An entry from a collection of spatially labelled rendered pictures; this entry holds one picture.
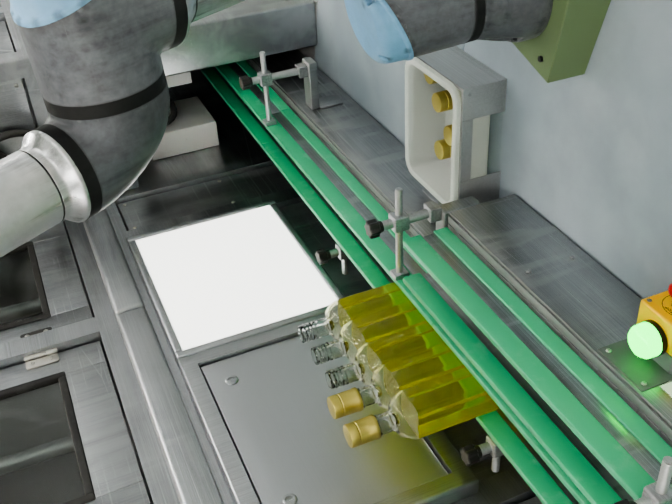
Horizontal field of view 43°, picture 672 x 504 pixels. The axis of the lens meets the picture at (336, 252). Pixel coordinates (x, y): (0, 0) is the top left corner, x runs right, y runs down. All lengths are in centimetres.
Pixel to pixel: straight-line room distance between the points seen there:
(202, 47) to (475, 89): 86
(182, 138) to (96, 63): 146
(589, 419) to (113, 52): 67
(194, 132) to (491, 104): 105
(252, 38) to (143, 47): 127
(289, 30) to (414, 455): 112
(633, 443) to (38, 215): 69
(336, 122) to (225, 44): 35
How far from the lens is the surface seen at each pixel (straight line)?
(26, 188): 79
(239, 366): 152
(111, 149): 81
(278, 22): 207
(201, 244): 183
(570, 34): 114
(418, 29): 106
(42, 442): 155
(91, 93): 80
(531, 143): 135
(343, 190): 165
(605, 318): 118
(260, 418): 142
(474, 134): 139
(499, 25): 112
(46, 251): 201
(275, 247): 179
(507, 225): 134
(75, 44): 78
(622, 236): 122
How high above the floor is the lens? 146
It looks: 17 degrees down
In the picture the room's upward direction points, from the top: 106 degrees counter-clockwise
